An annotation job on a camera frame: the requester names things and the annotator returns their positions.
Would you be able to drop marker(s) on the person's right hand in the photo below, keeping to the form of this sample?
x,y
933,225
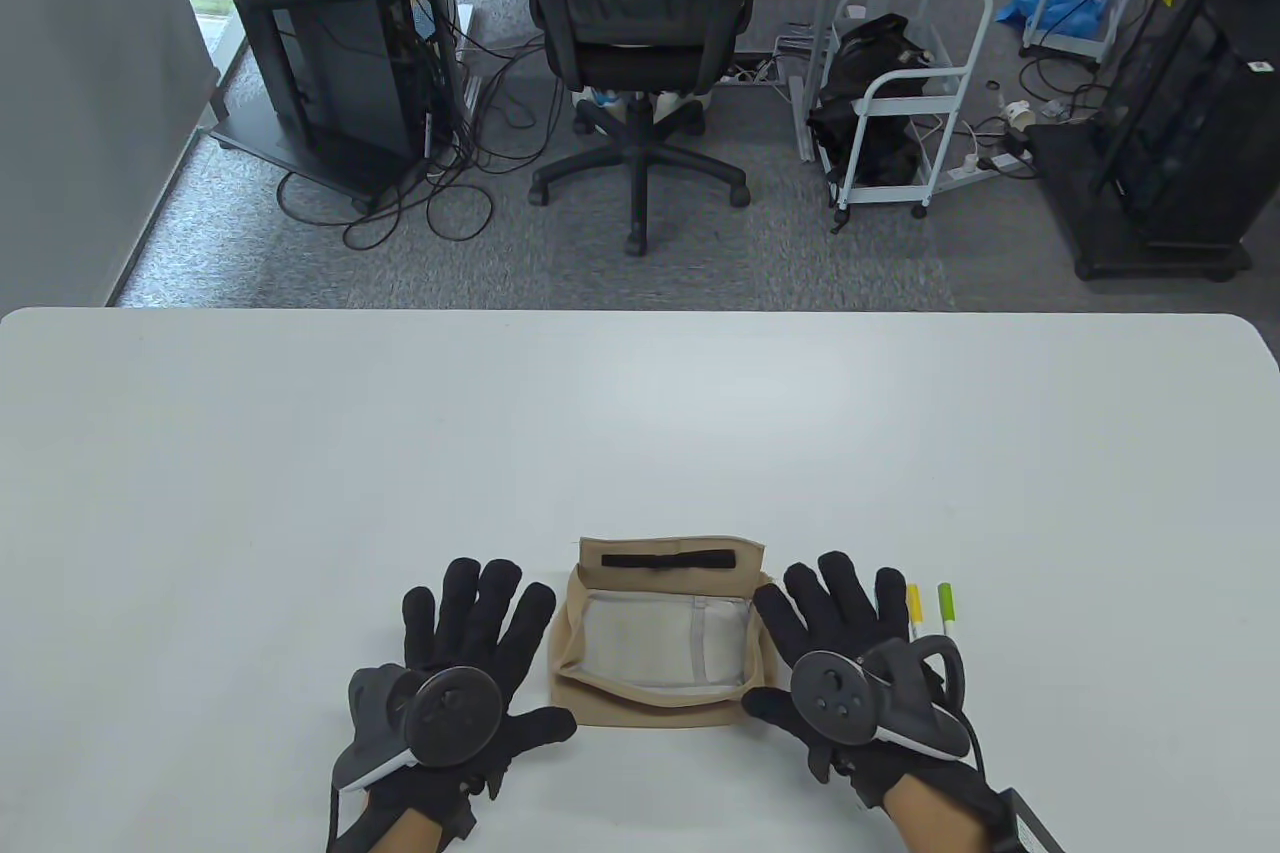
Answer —
x,y
830,603

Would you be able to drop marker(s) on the person's left hand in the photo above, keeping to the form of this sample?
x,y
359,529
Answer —
x,y
480,613

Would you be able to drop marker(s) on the yellow capped twist pen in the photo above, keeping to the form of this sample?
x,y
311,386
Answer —
x,y
912,605

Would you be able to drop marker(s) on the green capped twist pen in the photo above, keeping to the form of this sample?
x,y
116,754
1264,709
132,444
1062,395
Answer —
x,y
945,603

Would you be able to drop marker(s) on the beige fabric pen pouch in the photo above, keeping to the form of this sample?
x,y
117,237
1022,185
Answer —
x,y
660,708

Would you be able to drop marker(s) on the person's left forearm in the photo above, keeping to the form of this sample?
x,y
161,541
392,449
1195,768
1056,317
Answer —
x,y
415,833

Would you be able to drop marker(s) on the dark grey right hand controller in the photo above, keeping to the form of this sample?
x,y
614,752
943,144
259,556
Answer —
x,y
830,698

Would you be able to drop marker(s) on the dark grey hand controller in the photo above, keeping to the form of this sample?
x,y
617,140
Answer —
x,y
450,718
830,698

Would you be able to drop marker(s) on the dark grey left hand controller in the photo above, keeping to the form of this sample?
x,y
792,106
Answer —
x,y
450,718

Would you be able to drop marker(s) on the black labelled sensor box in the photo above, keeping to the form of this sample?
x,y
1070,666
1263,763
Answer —
x,y
1030,823

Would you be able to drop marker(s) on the white power strip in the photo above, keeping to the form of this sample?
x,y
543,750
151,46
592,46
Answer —
x,y
965,171
750,75

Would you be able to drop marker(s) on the black wheeled platform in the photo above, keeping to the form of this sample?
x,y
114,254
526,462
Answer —
x,y
1090,213

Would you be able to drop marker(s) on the white metal trolley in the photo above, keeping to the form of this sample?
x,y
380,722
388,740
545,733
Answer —
x,y
955,83

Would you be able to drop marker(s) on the black backpack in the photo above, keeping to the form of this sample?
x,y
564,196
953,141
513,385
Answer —
x,y
875,63

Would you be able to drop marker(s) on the black computer tower cart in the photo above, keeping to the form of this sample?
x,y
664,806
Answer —
x,y
340,63

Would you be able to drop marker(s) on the black equipment case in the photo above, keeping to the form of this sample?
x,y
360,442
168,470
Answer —
x,y
1200,93

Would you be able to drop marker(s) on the blue plastic bag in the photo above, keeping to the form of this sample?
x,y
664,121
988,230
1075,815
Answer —
x,y
1055,3

